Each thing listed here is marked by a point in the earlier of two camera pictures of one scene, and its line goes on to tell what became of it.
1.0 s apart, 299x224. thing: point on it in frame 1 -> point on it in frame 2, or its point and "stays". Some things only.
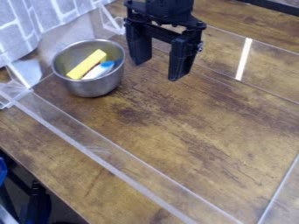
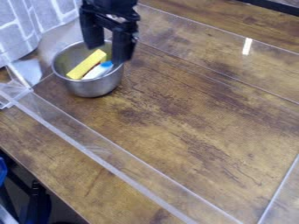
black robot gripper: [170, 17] -> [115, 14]
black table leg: [40, 205] stays
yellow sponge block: [82, 69] stays
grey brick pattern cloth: [26, 19] stays
